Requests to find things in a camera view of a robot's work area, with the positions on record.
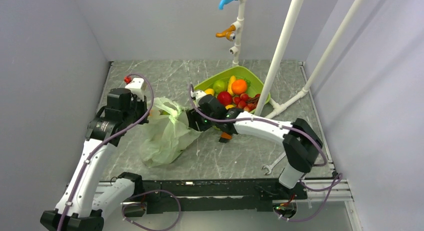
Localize light green plastic bag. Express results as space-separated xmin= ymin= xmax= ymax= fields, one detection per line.
xmin=141 ymin=97 xmax=201 ymax=167

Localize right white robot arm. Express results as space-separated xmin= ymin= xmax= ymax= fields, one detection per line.
xmin=188 ymin=90 xmax=325 ymax=199

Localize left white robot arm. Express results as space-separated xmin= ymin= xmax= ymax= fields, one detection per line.
xmin=40 ymin=86 xmax=150 ymax=231

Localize yellow mango left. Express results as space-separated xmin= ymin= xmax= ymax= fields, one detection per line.
xmin=204 ymin=88 xmax=215 ymax=96

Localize yellow mango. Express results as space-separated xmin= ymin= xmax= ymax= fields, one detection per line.
xmin=225 ymin=104 xmax=236 ymax=110
xmin=204 ymin=88 xmax=215 ymax=96

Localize red apple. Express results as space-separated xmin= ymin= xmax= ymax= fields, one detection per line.
xmin=216 ymin=91 xmax=233 ymax=106

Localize yellow mango front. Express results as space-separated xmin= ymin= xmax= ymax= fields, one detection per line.
xmin=225 ymin=104 xmax=236 ymax=110

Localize green apple in basket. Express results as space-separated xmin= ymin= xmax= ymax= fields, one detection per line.
xmin=212 ymin=80 xmax=228 ymax=95

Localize yellow banana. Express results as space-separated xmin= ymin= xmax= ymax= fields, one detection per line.
xmin=227 ymin=75 xmax=237 ymax=96

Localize orange fruit in basket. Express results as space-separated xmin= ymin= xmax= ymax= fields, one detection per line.
xmin=232 ymin=79 xmax=249 ymax=95

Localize orange black small tool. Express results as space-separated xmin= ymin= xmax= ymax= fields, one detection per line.
xmin=218 ymin=132 xmax=233 ymax=144

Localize green plastic basket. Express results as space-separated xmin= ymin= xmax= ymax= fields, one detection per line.
xmin=194 ymin=66 xmax=264 ymax=114

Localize white pipe with faucets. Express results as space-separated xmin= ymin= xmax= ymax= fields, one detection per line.
xmin=230 ymin=0 xmax=247 ymax=67

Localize orange faucet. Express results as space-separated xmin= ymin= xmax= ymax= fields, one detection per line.
xmin=215 ymin=25 xmax=236 ymax=42

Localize silver wrench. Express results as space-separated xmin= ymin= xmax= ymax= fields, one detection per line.
xmin=262 ymin=152 xmax=286 ymax=176

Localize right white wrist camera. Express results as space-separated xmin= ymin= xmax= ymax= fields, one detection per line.
xmin=189 ymin=90 xmax=207 ymax=107

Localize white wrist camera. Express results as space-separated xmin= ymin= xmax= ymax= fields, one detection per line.
xmin=189 ymin=90 xmax=207 ymax=107
xmin=124 ymin=76 xmax=147 ymax=101

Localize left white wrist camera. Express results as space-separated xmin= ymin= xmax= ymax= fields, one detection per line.
xmin=124 ymin=76 xmax=147 ymax=101

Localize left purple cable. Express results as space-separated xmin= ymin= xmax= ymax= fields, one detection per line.
xmin=56 ymin=73 xmax=155 ymax=231

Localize purple cable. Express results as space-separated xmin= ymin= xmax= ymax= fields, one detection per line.
xmin=188 ymin=83 xmax=343 ymax=193
xmin=56 ymin=73 xmax=155 ymax=231

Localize white pvc pipe frame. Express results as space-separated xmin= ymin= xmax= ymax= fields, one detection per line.
xmin=254 ymin=0 xmax=364 ymax=119

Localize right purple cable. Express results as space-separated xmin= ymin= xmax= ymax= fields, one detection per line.
xmin=188 ymin=83 xmax=343 ymax=193

